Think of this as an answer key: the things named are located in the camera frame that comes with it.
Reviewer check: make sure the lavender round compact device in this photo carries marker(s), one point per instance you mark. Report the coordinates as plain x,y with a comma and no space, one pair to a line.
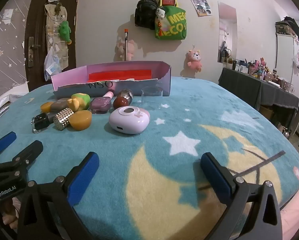
127,125

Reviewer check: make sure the green plush toy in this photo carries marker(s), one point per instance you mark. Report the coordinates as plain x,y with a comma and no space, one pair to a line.
64,31

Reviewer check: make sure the large amber round jar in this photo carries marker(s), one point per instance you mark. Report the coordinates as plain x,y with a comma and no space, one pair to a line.
82,121

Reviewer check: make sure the table with dark grey cloth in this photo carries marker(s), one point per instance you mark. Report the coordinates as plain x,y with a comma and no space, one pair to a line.
244,85

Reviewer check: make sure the green tote bag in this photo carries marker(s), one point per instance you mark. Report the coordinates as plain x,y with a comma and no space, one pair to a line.
174,27

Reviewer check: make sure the orange tipped mop pole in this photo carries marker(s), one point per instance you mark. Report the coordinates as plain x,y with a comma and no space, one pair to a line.
126,45

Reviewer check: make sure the beige hanging organizer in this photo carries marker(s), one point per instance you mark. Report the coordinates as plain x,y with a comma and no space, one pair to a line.
52,25

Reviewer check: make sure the white plastic sheet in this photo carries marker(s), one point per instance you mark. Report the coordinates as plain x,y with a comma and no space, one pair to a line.
7,97

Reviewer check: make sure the pink cardboard box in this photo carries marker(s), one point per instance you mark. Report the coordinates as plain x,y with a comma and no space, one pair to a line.
102,67

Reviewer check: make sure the white cabinet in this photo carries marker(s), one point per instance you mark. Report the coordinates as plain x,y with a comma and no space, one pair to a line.
285,52

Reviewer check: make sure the yellow green toy figure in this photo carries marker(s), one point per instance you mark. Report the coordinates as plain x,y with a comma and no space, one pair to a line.
80,100

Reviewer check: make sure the clear plastic bag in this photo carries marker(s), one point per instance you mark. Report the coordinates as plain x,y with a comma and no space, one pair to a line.
52,65

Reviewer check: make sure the brown cardboard box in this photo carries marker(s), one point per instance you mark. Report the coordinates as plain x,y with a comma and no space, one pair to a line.
267,112

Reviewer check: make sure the small white plush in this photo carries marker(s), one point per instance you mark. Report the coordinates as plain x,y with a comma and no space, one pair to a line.
160,13

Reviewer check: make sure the red tassel charm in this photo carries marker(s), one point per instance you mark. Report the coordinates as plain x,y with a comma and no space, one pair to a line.
159,28

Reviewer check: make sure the glitter bottle with red cap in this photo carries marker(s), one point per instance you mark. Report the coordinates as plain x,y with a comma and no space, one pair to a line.
122,102

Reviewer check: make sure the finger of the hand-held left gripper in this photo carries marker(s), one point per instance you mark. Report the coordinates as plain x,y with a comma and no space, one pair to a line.
5,141
27,155

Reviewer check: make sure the pink horned plush toy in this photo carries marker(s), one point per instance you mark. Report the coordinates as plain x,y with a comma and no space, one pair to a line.
194,60

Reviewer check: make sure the row of cosmetic bottles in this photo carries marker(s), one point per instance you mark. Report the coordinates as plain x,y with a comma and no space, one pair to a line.
259,71

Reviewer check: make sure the pale pink plush toy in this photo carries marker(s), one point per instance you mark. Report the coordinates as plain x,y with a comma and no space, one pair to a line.
132,47

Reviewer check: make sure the white paper sheet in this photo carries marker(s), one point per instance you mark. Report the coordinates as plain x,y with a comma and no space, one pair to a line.
7,13

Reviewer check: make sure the dark brown door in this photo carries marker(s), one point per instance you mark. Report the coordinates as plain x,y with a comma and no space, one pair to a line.
37,17

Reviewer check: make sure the blue star moon blanket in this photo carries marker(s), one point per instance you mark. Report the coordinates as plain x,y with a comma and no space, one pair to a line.
202,100

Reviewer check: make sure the silver flat case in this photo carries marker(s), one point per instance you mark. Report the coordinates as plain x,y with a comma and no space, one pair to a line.
0,113

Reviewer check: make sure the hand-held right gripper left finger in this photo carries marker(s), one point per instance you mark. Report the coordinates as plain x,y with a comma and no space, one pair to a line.
84,177

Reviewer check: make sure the photo wall poster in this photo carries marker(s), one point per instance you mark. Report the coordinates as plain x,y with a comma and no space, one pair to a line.
200,6

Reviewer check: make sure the clear glass cup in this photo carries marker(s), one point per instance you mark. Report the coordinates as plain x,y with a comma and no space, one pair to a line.
152,97

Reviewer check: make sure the purple nail polish bottle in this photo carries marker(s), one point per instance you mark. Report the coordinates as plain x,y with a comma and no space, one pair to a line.
100,105

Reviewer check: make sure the black nail polish bottle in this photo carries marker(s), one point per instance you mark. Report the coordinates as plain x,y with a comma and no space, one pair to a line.
40,123

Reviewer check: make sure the grey rounded case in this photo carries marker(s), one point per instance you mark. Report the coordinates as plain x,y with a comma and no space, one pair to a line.
59,104

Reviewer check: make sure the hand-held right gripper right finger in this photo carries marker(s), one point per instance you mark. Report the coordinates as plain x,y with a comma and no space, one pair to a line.
214,177

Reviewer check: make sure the black bag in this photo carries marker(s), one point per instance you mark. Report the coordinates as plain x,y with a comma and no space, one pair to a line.
288,26

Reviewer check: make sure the small amber round jar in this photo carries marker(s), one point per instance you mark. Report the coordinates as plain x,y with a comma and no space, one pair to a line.
47,107

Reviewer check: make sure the black backpack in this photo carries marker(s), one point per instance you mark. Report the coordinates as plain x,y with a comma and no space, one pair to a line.
145,12

